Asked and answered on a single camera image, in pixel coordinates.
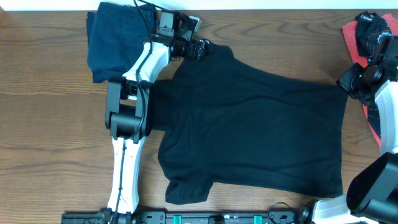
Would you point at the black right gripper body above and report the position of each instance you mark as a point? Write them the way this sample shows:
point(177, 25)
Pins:
point(347, 83)

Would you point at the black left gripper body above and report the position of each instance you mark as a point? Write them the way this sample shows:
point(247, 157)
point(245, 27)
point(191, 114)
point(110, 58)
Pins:
point(200, 49)

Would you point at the plain black t-shirt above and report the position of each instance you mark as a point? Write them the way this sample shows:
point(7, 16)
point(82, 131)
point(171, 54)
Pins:
point(227, 122)

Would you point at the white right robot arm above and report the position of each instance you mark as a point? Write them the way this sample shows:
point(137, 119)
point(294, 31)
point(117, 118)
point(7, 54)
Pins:
point(372, 194)

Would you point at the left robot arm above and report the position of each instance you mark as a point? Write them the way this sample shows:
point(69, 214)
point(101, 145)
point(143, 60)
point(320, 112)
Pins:
point(127, 117)

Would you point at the red garment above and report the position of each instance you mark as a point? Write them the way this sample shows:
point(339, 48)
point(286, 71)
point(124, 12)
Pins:
point(370, 112)

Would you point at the black patterned jersey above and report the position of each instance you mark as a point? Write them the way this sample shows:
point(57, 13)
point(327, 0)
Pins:
point(371, 28)

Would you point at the folded dark blue garment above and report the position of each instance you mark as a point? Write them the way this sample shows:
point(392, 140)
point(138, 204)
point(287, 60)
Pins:
point(116, 37)

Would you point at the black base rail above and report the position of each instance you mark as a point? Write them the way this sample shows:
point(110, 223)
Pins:
point(282, 217)

